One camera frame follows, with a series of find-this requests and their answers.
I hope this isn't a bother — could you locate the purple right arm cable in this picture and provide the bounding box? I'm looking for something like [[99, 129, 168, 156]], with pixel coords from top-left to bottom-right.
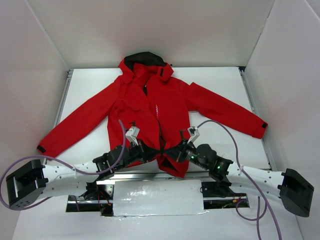
[[196, 119, 285, 240]]

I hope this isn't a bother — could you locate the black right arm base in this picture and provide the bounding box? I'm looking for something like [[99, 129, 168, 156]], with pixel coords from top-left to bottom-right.
[[199, 181, 249, 210]]

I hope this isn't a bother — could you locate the red hooded jacket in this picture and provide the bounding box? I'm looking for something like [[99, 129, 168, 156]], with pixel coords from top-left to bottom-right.
[[37, 52, 268, 178]]

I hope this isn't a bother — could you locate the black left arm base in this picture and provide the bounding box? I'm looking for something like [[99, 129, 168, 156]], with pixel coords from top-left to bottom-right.
[[65, 182, 115, 217]]

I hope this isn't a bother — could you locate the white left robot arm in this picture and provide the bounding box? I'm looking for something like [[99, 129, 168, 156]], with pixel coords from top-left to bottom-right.
[[5, 141, 160, 211]]

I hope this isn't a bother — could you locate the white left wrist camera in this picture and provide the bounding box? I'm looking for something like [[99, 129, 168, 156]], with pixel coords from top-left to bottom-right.
[[125, 126, 140, 146]]

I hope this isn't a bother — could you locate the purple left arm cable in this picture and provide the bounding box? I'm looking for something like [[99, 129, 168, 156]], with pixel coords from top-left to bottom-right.
[[0, 119, 127, 212]]

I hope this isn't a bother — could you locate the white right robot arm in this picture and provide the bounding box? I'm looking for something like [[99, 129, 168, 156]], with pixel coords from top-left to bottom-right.
[[164, 141, 314, 218]]

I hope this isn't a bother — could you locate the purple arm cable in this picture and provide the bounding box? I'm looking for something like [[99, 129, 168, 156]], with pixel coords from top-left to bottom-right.
[[0, 119, 127, 212], [196, 119, 285, 240]]

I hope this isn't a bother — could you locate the white foil tape panel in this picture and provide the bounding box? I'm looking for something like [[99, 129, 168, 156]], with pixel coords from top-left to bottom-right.
[[113, 179, 205, 217]]

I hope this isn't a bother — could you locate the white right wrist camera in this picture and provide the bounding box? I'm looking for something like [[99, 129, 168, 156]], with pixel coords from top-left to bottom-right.
[[187, 126, 200, 144]]

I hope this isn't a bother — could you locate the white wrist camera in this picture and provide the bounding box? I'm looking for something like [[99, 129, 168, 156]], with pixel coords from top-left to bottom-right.
[[125, 126, 140, 146], [187, 126, 200, 144]]

